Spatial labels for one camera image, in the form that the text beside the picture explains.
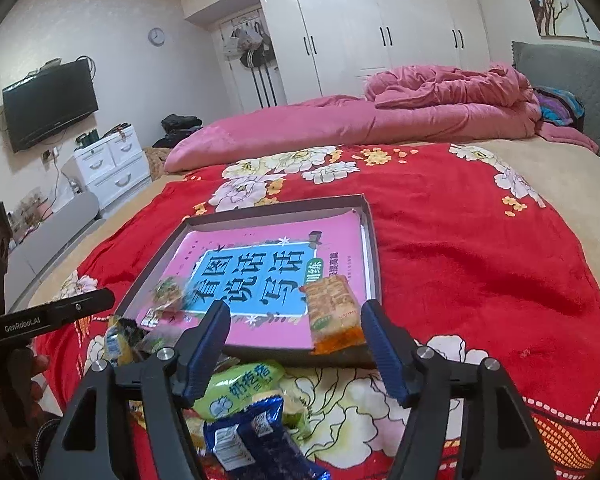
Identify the brown woven basket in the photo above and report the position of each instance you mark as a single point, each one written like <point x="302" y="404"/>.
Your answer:
<point x="156" y="161"/>

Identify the pink and blue book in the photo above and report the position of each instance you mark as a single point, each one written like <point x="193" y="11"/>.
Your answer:
<point x="260" y="245"/>

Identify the black bag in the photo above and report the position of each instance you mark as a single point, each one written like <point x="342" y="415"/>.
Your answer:
<point x="180" y="127"/>

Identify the beige bed sheet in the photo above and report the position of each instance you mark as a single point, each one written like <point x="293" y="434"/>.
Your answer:
<point x="570" y="170"/>

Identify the person's left hand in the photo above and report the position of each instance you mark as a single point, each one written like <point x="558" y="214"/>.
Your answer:
<point x="39" y="367"/>

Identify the red floral blanket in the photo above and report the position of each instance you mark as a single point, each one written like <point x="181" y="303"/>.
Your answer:
<point x="455" y="260"/>

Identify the dark blue snack packet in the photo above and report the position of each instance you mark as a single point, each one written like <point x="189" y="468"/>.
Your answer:
<point x="250" y="440"/>

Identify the grey bench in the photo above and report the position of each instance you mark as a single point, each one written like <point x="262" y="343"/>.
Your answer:
<point x="55" y="230"/>

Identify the black wall television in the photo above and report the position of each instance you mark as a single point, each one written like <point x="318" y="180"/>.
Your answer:
<point x="50" y="105"/>

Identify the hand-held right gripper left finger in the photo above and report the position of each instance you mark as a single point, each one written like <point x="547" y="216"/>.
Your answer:
<point x="207" y="350"/>

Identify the yellow and blue snack packet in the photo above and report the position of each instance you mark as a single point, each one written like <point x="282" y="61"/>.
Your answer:
<point x="116" y="345"/>

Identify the shallow brown cardboard box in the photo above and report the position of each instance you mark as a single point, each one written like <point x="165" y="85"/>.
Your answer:
<point x="372" y="260"/>

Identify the orange cracker packet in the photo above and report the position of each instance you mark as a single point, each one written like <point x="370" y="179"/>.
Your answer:
<point x="332" y="310"/>

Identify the colourful striped cloth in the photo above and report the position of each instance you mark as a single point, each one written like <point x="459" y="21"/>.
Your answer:
<point x="560" y="105"/>

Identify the hanging bags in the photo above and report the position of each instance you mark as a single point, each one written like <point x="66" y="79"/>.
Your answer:
<point x="250" y="45"/>

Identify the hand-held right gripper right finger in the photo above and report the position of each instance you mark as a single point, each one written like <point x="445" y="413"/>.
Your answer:
<point x="380" y="345"/>

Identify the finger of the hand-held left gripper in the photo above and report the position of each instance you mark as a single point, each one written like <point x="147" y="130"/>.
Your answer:
<point x="80" y="305"/>

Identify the dark green containers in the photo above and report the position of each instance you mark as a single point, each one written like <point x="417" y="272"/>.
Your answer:
<point x="87" y="138"/>

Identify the light green snack packet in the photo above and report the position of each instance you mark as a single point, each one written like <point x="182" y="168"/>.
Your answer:
<point x="245" y="382"/>

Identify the pink quilt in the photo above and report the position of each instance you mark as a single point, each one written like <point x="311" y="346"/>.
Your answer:
<point x="330" y="120"/>

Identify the clear green candy packet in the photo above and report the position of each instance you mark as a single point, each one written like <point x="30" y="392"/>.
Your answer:
<point x="166" y="292"/>

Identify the grey padded headboard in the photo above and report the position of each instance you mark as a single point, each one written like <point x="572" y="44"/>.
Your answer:
<point x="570" y="70"/>

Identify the round wall clock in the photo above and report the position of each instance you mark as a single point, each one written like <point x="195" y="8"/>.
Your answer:
<point x="156" y="36"/>

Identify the white door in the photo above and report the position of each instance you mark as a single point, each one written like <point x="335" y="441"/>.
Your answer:
<point x="240" y="85"/>

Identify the white drawer chest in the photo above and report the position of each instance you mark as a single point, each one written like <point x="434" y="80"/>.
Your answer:
<point x="115" y="165"/>

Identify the white glossy wardrobe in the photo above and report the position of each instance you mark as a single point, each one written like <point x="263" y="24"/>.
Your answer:
<point x="380" y="25"/>

